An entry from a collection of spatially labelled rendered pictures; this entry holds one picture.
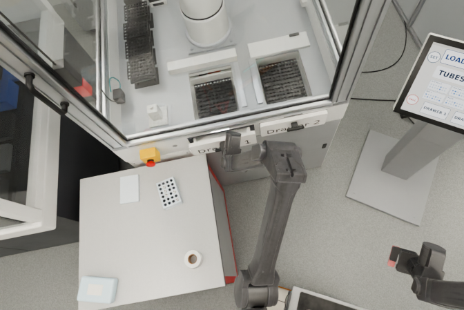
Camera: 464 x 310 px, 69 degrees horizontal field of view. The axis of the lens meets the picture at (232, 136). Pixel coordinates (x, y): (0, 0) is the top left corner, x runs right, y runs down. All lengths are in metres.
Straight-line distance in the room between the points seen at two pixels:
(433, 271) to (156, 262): 1.02
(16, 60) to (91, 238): 0.92
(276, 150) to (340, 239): 1.53
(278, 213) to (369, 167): 1.61
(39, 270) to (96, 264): 1.09
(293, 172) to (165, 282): 0.92
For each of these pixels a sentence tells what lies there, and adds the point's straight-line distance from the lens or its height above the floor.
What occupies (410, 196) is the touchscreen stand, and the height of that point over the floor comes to 0.04.
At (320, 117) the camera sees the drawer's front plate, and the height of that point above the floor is 0.90.
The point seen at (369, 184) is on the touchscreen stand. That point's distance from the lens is 2.35.
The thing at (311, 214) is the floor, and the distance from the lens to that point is 2.28.
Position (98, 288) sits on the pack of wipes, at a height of 0.81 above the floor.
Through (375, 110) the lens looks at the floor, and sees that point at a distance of 2.59.
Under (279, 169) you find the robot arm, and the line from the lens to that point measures 0.76.
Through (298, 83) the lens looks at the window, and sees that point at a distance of 1.26.
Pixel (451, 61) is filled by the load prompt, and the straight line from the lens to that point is 1.45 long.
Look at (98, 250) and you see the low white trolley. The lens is 1.66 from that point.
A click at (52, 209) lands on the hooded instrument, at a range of 1.72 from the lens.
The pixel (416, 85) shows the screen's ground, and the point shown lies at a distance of 1.46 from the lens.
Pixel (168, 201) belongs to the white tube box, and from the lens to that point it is 1.54.
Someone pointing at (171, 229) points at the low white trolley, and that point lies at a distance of 1.55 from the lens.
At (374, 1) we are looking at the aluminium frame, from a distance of 1.01.
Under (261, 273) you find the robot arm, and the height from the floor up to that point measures 1.31.
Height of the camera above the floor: 2.23
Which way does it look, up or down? 66 degrees down
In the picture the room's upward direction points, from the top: 18 degrees counter-clockwise
